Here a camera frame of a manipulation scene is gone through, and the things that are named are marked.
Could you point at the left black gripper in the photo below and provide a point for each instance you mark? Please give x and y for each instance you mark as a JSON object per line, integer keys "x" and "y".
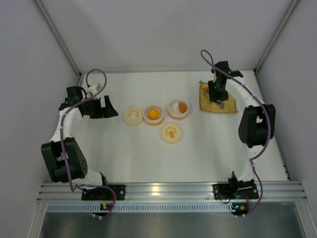
{"x": 99, "y": 108}

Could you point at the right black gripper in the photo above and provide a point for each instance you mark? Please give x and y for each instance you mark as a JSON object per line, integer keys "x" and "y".
{"x": 217, "y": 97}

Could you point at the metal tongs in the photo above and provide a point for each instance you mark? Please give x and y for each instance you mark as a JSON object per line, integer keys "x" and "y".
{"x": 219, "y": 104}

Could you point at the round orange food piece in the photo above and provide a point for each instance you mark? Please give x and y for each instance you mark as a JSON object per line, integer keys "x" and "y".
{"x": 153, "y": 114}

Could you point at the cream lid orange handle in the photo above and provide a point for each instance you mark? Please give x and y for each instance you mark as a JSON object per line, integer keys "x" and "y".
{"x": 171, "y": 133}

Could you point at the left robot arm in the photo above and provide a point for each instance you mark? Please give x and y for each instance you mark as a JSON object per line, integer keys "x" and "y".
{"x": 62, "y": 155}

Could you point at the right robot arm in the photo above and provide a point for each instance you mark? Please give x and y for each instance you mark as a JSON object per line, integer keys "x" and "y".
{"x": 257, "y": 123}

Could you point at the orange lunch bowl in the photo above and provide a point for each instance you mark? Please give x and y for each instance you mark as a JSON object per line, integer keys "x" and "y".
{"x": 153, "y": 122}

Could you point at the pink lunch bowl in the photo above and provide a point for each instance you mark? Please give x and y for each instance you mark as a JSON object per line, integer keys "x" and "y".
{"x": 173, "y": 110}

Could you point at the bamboo mat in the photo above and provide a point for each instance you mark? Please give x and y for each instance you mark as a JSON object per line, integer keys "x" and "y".
{"x": 229, "y": 106}

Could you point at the cream lid pink handle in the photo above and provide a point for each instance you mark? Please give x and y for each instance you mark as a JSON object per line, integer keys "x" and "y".
{"x": 133, "y": 116}

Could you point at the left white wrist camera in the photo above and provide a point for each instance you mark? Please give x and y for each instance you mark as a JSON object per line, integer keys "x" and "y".
{"x": 94, "y": 89}

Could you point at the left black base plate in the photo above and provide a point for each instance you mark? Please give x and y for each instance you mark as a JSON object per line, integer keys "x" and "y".
{"x": 119, "y": 190}

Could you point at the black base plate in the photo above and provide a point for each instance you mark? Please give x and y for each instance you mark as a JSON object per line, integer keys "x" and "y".
{"x": 119, "y": 190}
{"x": 222, "y": 191}

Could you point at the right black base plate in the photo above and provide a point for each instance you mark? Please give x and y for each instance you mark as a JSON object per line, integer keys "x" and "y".
{"x": 222, "y": 191}

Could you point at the aluminium mounting rail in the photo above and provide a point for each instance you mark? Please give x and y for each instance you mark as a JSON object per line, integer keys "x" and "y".
{"x": 168, "y": 197}

